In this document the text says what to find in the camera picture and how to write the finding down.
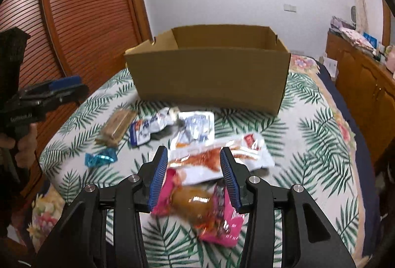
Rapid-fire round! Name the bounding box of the clear white blue packet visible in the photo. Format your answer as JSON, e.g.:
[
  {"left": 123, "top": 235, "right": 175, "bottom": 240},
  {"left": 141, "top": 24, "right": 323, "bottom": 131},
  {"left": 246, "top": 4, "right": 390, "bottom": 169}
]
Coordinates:
[{"left": 171, "top": 111, "right": 216, "bottom": 148}]

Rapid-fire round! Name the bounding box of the white blue snack packet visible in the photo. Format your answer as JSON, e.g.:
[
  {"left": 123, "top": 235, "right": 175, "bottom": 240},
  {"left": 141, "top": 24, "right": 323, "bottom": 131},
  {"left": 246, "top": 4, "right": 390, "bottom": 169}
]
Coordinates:
[{"left": 129, "top": 107, "right": 179, "bottom": 148}]

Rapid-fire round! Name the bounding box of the pink snack packet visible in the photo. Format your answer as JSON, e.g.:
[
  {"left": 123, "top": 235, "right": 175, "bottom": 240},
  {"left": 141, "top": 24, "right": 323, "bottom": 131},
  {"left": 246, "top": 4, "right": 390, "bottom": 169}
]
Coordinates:
[{"left": 150, "top": 169, "right": 246, "bottom": 248}]

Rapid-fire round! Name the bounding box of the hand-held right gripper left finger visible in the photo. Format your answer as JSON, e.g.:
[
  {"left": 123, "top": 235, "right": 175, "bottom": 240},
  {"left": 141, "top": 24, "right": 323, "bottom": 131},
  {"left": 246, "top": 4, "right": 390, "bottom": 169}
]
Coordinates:
[{"left": 32, "top": 146, "right": 169, "bottom": 268}]

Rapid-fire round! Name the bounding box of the blue box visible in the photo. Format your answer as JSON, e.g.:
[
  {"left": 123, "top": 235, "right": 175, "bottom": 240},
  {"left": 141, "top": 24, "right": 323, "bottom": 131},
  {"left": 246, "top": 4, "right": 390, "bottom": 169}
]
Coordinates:
[{"left": 362, "top": 32, "right": 377, "bottom": 48}]

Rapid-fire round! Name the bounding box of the white packet with red strip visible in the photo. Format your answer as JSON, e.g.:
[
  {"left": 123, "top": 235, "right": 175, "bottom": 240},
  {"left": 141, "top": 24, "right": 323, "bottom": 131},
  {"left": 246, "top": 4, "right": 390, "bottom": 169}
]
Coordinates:
[{"left": 167, "top": 131, "right": 276, "bottom": 185}]

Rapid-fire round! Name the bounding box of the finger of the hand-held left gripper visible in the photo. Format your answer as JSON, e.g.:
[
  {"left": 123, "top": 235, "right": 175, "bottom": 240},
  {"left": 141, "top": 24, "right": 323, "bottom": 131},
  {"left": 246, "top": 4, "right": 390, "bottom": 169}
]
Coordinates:
[
  {"left": 51, "top": 85, "right": 90, "bottom": 109},
  {"left": 46, "top": 76, "right": 82, "bottom": 93}
]

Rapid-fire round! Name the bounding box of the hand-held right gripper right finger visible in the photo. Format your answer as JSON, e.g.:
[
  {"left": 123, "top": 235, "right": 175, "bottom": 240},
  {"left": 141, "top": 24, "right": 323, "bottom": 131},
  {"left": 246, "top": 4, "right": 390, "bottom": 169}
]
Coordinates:
[{"left": 219, "top": 147, "right": 357, "bottom": 268}]

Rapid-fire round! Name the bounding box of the wooden cabinet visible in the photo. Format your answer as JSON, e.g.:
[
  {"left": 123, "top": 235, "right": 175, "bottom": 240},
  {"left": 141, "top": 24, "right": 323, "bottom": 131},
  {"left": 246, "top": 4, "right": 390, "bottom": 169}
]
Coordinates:
[{"left": 325, "top": 30, "right": 395, "bottom": 176}]

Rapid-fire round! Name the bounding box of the blue candy wrapper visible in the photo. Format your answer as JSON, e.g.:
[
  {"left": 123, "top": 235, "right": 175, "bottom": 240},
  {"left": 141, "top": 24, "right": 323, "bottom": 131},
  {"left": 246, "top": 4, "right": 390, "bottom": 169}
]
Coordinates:
[{"left": 85, "top": 147, "right": 118, "bottom": 169}]

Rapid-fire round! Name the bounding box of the brown snack bar packet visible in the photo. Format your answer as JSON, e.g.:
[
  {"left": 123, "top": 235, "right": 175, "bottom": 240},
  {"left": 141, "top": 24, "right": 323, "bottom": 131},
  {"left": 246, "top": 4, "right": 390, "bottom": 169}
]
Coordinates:
[{"left": 95, "top": 109, "right": 138, "bottom": 148}]

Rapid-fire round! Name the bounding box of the wooden louvred wardrobe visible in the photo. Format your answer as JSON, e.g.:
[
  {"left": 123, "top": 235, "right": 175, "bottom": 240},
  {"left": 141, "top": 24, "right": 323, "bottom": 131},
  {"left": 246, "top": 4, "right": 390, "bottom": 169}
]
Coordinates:
[{"left": 0, "top": 0, "right": 136, "bottom": 213}]

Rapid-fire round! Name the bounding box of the dark blue bed sheet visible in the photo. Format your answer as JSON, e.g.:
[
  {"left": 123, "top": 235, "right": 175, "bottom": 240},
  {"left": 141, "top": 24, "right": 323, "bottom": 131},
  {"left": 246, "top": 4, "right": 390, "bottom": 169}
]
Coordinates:
[{"left": 315, "top": 61, "right": 381, "bottom": 259}]

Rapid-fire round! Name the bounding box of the wooden door frame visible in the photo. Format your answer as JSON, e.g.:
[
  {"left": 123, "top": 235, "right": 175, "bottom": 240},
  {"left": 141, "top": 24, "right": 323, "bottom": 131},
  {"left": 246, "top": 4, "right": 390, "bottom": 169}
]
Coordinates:
[{"left": 381, "top": 0, "right": 392, "bottom": 46}]

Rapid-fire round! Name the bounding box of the white box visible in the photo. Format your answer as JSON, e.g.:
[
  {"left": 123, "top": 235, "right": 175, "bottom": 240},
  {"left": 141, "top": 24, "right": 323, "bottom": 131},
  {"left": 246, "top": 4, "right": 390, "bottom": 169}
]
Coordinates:
[{"left": 321, "top": 56, "right": 338, "bottom": 77}]

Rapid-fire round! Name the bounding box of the floral bedsheet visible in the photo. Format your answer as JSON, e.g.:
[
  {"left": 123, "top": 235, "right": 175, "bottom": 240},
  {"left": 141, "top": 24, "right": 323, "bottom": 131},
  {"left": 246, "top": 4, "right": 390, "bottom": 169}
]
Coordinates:
[{"left": 31, "top": 53, "right": 371, "bottom": 259}]

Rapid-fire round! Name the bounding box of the green leaf print blanket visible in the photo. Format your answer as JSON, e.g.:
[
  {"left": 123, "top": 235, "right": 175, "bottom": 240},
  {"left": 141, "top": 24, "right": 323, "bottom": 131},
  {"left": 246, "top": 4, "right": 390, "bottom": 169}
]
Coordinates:
[{"left": 39, "top": 66, "right": 360, "bottom": 268}]

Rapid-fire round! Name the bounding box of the person's left hand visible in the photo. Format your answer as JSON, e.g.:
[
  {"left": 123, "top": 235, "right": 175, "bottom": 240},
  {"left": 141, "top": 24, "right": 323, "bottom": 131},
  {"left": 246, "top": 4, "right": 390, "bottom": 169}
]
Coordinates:
[{"left": 0, "top": 131, "right": 38, "bottom": 168}]

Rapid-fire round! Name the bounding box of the folded floral cloth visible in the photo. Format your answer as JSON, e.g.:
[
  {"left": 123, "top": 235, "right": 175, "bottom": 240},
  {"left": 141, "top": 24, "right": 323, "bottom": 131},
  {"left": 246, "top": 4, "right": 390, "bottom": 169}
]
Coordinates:
[{"left": 330, "top": 16, "right": 375, "bottom": 54}]

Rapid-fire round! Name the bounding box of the brown cardboard box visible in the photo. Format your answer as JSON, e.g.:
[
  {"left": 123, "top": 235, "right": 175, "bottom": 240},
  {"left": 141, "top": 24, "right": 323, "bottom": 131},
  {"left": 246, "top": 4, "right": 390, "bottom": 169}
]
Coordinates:
[{"left": 124, "top": 24, "right": 291, "bottom": 117}]

